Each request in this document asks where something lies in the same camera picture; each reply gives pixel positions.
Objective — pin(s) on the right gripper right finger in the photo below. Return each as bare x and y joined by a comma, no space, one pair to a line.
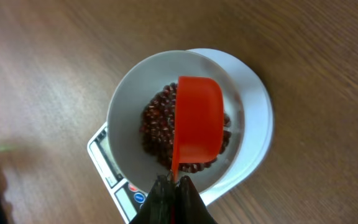
189,206

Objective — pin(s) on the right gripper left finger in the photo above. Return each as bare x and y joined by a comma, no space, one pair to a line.
158,206

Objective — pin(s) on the red plastic measuring scoop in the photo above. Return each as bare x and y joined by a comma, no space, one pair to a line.
199,114

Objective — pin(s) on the white digital kitchen scale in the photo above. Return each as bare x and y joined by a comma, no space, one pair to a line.
258,134

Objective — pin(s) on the red beans in bowl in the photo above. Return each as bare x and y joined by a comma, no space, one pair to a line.
158,130

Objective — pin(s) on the white round bowl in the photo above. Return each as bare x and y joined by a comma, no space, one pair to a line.
135,91

